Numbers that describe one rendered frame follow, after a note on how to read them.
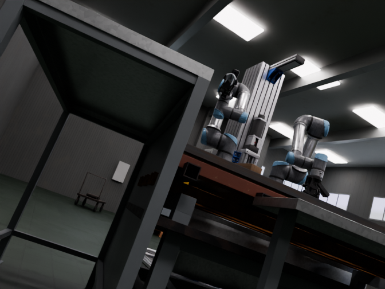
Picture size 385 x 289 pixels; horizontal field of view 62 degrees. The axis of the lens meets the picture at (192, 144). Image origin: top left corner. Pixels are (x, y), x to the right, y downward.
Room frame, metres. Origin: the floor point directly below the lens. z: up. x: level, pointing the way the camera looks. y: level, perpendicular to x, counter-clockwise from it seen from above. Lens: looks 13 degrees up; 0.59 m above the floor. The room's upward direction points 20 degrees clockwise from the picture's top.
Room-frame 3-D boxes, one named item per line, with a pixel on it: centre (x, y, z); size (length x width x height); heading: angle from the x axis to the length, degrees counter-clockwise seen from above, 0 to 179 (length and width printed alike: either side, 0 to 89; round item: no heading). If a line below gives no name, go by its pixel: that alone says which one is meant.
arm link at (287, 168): (2.43, -0.71, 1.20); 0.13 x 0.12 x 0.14; 83
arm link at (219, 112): (1.99, -0.11, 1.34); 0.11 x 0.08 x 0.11; 86
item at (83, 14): (1.49, 0.44, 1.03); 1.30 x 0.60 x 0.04; 11
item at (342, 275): (2.08, -0.78, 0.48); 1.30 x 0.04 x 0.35; 101
